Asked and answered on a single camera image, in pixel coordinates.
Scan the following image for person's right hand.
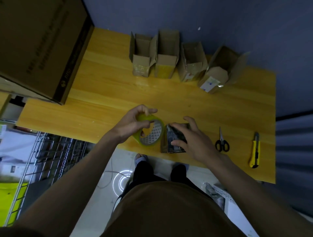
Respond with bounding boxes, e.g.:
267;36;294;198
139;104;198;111
169;116;231;166

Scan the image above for person's left hand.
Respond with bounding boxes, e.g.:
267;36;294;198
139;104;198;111
106;104;158;145

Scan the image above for yellow tape roll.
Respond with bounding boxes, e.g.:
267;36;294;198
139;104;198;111
133;113;166;146

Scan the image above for black handled scissors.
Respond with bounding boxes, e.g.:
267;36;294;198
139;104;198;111
215;126;230;153

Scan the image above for black cardboard box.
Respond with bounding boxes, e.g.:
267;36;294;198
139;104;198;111
160;123;191;154

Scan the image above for brown box with white label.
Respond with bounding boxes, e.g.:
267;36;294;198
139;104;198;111
197;45;250;94

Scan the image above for small carton yellow tape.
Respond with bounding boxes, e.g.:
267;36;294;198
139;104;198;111
155;29;181;79

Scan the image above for small carton red label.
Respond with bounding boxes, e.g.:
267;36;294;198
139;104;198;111
177;41;208;83

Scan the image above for person's right forearm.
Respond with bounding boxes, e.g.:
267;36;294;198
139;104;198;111
209;156;313;237

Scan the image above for person's left forearm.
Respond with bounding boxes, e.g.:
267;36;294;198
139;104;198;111
0;133;123;237

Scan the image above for person's right shoe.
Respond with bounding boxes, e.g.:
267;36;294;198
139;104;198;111
172;162;190;173

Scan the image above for person's shoe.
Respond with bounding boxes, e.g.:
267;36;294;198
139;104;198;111
134;153;149;168
172;162;190;173

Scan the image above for person's left shoe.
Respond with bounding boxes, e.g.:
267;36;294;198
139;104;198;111
134;153;149;168

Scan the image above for person's black trousers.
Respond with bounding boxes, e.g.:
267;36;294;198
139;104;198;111
120;161;203;203

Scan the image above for person's brown shirt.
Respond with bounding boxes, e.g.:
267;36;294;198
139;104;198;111
100;180;247;237

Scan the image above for yellow utility knife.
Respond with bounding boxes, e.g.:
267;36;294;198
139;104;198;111
248;132;261;169

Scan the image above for white metal rack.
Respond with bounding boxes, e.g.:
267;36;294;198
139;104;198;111
204;182;313;237

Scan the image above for grey pleated curtain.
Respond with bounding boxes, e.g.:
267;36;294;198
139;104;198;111
263;113;313;218

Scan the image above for large flat brown carton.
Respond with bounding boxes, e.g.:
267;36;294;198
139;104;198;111
0;0;95;105

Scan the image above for thin floor cable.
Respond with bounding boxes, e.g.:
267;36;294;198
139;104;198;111
97;156;132;190

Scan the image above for metal wire cart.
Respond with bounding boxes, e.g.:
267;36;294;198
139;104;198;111
4;131;96;228

